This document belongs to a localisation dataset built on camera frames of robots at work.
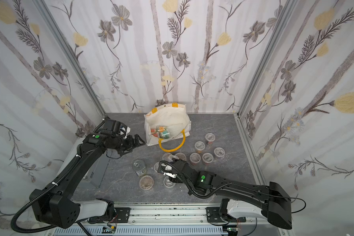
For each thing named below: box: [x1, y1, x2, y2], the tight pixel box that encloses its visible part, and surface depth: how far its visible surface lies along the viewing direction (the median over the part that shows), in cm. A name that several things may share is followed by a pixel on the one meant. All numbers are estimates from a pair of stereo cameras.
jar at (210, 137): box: [205, 132, 216, 147], surface depth 101 cm
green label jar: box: [159, 130, 170, 140], surface depth 103 cm
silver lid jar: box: [132, 159, 148, 177], surface depth 86 cm
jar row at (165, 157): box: [162, 152, 172, 162], surface depth 92 cm
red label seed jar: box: [194, 140, 206, 154], surface depth 97 cm
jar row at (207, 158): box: [202, 152, 214, 166], surface depth 91 cm
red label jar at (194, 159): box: [189, 152, 202, 166], surface depth 91 cm
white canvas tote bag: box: [144, 102, 192, 153], surface depth 101 cm
